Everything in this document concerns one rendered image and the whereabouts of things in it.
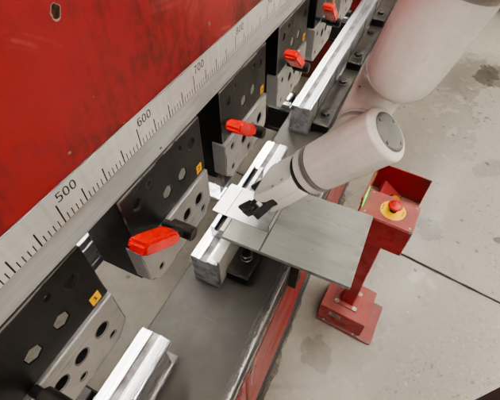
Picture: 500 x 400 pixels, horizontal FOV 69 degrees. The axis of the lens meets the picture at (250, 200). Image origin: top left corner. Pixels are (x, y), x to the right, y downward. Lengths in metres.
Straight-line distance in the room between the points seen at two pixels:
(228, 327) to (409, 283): 1.31
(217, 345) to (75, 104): 0.58
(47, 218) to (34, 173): 0.04
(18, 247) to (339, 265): 0.55
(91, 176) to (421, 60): 0.34
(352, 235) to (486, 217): 1.69
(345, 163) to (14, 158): 0.41
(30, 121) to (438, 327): 1.81
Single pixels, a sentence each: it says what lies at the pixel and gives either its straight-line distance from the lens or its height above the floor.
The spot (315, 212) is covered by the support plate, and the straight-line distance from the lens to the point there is 0.78.
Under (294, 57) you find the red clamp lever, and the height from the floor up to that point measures 1.31.
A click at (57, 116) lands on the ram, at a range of 0.29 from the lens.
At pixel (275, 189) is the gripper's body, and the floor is 1.14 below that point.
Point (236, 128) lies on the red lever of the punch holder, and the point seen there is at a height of 1.31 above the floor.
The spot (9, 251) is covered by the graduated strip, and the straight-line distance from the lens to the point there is 0.30.
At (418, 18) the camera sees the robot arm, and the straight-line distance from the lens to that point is 0.43.
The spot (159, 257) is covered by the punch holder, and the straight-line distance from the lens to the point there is 0.47.
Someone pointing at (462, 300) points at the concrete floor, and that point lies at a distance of 2.03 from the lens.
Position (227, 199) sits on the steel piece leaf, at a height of 1.00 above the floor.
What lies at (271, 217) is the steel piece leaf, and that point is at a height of 1.00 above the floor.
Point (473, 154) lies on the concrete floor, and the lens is 2.78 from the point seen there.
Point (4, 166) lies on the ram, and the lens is 0.27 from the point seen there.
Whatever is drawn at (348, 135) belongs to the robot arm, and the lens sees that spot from 0.54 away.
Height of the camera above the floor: 1.60
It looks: 50 degrees down
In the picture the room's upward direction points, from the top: straight up
